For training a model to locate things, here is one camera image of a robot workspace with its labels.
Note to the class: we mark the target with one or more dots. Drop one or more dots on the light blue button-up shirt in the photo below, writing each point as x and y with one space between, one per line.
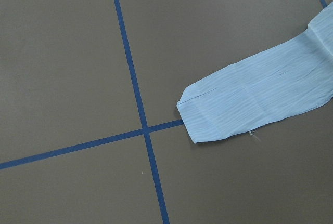
286 80

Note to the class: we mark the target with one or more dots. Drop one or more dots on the brown table mat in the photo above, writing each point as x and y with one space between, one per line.
90 132

